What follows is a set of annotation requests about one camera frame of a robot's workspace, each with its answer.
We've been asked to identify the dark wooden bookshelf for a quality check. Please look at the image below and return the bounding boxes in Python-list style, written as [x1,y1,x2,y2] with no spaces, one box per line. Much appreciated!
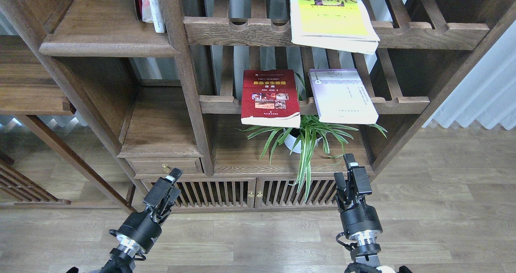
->
[1,0,515,211]

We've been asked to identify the white plant pot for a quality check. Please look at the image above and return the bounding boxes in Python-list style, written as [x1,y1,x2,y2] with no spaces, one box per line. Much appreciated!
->
[284,128,303,154]

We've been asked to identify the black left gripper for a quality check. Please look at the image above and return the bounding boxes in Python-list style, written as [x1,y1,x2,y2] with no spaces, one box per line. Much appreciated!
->
[117,168,183,254]

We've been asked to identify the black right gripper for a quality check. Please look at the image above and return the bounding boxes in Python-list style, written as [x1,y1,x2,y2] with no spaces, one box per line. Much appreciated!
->
[334,154,383,237]

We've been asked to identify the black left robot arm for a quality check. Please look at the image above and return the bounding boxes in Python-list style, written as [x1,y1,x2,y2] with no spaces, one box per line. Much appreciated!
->
[98,168,183,273]

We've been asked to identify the brass drawer knob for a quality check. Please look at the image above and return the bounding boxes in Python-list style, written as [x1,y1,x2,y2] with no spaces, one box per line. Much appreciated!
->
[162,163,172,174]

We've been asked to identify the white curtain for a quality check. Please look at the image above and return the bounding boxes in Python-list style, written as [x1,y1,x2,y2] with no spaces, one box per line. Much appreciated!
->
[423,23,516,130]

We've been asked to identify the white lavender book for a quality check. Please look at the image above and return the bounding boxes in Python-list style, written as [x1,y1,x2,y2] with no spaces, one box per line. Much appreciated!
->
[308,69,379,124]

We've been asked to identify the yellow green book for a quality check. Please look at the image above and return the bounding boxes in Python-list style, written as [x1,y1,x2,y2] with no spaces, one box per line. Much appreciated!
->
[290,0,379,54]

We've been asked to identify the white upright book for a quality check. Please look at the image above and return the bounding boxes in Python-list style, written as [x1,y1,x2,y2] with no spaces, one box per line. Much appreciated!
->
[141,0,166,33]

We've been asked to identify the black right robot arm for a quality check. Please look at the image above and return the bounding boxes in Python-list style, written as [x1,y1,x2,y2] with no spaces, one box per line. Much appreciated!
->
[334,153,395,273]

